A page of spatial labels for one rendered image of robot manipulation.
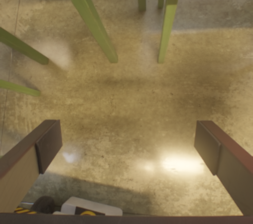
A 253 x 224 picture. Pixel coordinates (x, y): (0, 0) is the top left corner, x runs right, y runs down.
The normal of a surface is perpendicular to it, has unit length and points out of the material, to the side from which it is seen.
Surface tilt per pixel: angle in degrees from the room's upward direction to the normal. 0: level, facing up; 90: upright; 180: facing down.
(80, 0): 90
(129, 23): 0
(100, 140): 0
